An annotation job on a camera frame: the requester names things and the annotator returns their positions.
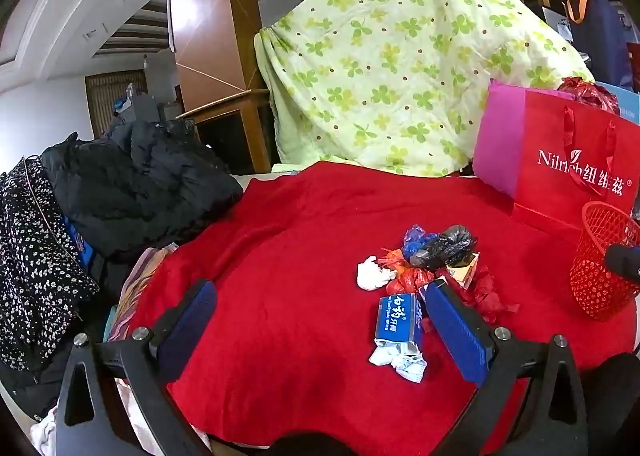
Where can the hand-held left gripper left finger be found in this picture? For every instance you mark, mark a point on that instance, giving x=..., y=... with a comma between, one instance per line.
x=192, y=321

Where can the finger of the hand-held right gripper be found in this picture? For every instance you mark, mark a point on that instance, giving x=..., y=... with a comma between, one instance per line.
x=625, y=261

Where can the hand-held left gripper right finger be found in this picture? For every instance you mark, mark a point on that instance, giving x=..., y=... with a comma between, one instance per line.
x=457, y=331

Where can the red mesh plastic basket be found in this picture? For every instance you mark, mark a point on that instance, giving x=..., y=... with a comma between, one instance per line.
x=595, y=256

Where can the red paper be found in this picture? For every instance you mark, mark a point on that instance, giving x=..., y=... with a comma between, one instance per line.
x=487, y=296

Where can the small orange white carton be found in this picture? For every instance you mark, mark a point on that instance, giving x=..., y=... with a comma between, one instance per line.
x=462, y=276

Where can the blue toothpaste box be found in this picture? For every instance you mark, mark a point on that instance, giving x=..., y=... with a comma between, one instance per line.
x=397, y=318

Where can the white blue paper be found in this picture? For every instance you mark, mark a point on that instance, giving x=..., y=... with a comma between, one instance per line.
x=405, y=366

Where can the black plastic bag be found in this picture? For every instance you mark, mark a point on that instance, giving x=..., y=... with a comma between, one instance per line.
x=442, y=246

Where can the blue plastic bag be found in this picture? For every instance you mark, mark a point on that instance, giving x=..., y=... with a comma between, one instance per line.
x=414, y=241

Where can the crumpled white tissue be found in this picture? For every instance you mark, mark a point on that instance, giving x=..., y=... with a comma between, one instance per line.
x=372, y=276

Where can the red fleece blanket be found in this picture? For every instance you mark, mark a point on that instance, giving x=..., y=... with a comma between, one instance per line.
x=300, y=261

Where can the blue printed bag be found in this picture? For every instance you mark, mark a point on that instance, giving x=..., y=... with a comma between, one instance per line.
x=82, y=246

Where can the black puffer jacket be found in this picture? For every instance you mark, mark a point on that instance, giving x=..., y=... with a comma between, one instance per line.
x=140, y=186

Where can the red and pink gift bag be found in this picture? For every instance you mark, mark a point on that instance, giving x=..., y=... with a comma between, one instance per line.
x=550, y=135

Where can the light blue box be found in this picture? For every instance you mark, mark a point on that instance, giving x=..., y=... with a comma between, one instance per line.
x=627, y=100

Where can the crumpled dark red plastic bag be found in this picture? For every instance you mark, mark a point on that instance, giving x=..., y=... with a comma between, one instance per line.
x=587, y=93

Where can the black floral garment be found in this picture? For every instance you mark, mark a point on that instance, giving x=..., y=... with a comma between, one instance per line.
x=30, y=261

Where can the white cloth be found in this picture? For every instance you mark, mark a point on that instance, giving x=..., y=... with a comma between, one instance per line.
x=45, y=436

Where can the brown lattice door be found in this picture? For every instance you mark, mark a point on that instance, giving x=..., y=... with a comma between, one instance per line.
x=105, y=95

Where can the green clover print quilt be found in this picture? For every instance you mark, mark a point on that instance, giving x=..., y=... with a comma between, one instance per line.
x=400, y=60

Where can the wooden pillar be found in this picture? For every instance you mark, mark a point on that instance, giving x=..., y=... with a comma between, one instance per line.
x=210, y=10

